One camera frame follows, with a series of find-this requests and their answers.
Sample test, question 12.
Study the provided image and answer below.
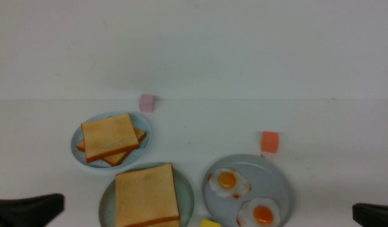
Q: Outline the light blue bread plate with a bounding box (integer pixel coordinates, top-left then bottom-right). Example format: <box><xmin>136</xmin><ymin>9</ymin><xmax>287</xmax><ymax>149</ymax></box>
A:
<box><xmin>70</xmin><ymin>112</ymin><xmax>152</xmax><ymax>172</ymax></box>

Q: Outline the grey egg plate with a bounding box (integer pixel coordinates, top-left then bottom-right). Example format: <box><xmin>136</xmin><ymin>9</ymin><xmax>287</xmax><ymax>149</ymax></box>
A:
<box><xmin>202</xmin><ymin>154</ymin><xmax>294</xmax><ymax>227</ymax></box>

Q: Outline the pink foam cube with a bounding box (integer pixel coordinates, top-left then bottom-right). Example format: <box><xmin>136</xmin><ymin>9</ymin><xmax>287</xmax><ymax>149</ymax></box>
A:
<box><xmin>139</xmin><ymin>94</ymin><xmax>155</xmax><ymax>113</ymax></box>

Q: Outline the orange foam cube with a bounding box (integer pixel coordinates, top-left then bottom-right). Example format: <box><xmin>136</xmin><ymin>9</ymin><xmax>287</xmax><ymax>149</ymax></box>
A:
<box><xmin>261</xmin><ymin>131</ymin><xmax>279</xmax><ymax>154</ymax></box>

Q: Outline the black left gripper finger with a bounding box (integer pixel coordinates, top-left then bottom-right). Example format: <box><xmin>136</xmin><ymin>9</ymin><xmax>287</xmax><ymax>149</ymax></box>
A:
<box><xmin>0</xmin><ymin>193</ymin><xmax>65</xmax><ymax>227</ymax></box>

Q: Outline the yellow foam cube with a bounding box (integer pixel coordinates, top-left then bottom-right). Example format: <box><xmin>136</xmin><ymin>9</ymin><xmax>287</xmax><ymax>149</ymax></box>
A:
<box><xmin>200</xmin><ymin>219</ymin><xmax>221</xmax><ymax>227</ymax></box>

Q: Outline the fried egg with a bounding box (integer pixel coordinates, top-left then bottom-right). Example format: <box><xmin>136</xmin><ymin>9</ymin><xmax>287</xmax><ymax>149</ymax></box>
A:
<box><xmin>236</xmin><ymin>197</ymin><xmax>281</xmax><ymax>227</ymax></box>
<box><xmin>207</xmin><ymin>167</ymin><xmax>252</xmax><ymax>199</ymax></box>

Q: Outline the front fried egg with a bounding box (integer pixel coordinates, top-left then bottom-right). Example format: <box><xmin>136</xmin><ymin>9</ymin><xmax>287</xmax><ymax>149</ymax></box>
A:
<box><xmin>236</xmin><ymin>197</ymin><xmax>281</xmax><ymax>227</ymax></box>

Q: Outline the mint green plate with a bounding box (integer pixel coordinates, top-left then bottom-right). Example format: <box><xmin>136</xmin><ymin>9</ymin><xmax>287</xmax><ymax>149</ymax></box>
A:
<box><xmin>98</xmin><ymin>168</ymin><xmax>195</xmax><ymax>227</ymax></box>

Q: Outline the back fried egg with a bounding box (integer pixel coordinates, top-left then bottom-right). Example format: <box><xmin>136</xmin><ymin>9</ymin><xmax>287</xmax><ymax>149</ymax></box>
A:
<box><xmin>207</xmin><ymin>167</ymin><xmax>252</xmax><ymax>199</ymax></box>

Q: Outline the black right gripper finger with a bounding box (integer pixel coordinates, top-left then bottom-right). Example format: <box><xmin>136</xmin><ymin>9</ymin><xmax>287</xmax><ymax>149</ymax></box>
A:
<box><xmin>352</xmin><ymin>203</ymin><xmax>388</xmax><ymax>227</ymax></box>

